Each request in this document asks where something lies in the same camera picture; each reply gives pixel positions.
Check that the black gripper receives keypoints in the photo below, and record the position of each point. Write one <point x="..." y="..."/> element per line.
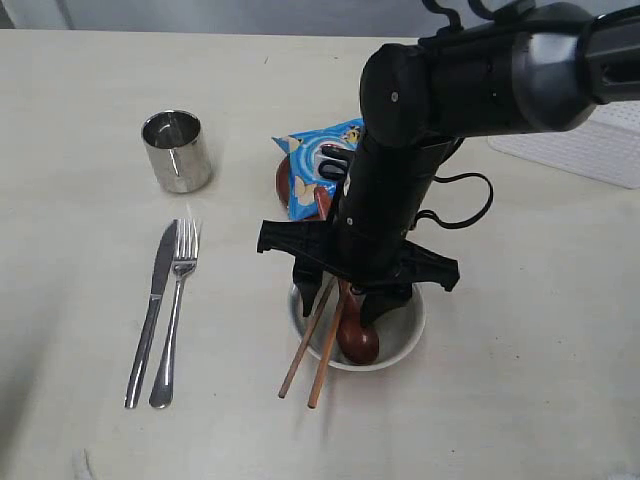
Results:
<point x="363" y="241"/>

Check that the dark brown wooden spoon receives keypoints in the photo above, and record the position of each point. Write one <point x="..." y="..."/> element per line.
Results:
<point x="360" y="345"/>

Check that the pale green ceramic bowl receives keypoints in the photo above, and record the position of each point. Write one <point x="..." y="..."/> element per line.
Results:
<point x="399" y="332"/>

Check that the brown wooden chopstick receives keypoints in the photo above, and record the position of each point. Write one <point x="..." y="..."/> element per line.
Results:
<point x="305" y="339"/>
<point x="328" y="347"/>

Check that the dark brown round plate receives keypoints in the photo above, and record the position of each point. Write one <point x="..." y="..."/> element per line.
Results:
<point x="282" y="182"/>

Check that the blue potato chips bag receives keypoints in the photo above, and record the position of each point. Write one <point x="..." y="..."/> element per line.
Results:
<point x="305" y="156"/>

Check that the silver metal fork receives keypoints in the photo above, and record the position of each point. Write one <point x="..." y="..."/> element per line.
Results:
<point x="184" y="264"/>

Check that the silver metal table knife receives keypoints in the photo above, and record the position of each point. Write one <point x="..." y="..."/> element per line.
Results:
<point x="162" y="264"/>

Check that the silver foil packet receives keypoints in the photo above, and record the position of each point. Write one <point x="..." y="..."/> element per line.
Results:
<point x="177" y="152"/>

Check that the white perforated plastic basket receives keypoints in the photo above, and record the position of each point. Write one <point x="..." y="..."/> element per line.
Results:
<point x="604" y="148"/>

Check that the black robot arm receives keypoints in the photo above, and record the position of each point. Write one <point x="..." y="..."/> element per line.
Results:
<point x="527" y="69"/>

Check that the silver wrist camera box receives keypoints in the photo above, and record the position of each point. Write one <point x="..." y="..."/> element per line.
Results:
<point x="334" y="162"/>

